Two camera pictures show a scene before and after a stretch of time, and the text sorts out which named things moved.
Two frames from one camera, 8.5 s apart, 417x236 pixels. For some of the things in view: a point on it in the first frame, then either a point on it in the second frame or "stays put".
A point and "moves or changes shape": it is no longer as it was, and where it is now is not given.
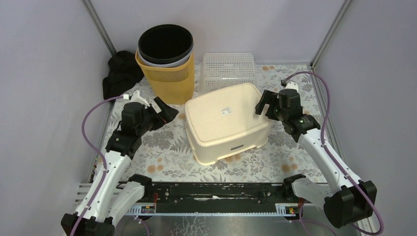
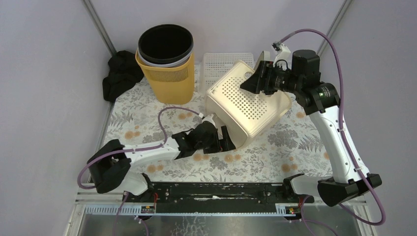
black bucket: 165,44 stays put
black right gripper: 268,97 → 259,80
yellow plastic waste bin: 174,85 stays put
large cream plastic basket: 225,121 moves or changes shape
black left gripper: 157,110 → 220,141
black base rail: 221,194 stays put
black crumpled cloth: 124,72 stays put
